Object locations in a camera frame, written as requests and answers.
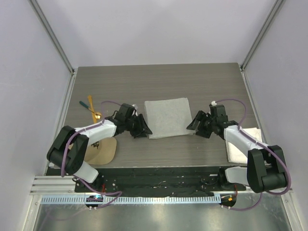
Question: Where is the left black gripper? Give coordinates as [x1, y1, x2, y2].
[125, 114, 152, 138]

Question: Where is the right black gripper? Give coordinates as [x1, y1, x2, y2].
[187, 110, 217, 139]

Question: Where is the grey cloth napkin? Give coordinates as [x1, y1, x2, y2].
[144, 98, 194, 139]

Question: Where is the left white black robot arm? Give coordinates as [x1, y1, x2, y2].
[47, 113, 152, 192]

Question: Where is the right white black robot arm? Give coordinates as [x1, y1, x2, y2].
[187, 111, 291, 194]

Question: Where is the beige cap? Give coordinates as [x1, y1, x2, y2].
[83, 137, 117, 166]

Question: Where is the white folded towel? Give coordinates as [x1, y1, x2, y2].
[224, 125, 262, 164]

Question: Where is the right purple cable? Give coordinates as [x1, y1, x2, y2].
[214, 98, 293, 212]

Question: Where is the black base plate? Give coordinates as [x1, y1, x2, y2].
[90, 167, 246, 197]

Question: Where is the left aluminium frame post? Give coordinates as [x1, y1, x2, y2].
[28, 0, 78, 75]

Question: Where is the aluminium frame post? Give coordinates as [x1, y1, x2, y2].
[240, 0, 287, 72]
[28, 0, 78, 75]

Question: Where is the white slotted cable duct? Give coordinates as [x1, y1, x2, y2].
[40, 194, 221, 205]

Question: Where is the right aluminium frame post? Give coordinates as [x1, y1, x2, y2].
[240, 0, 287, 72]

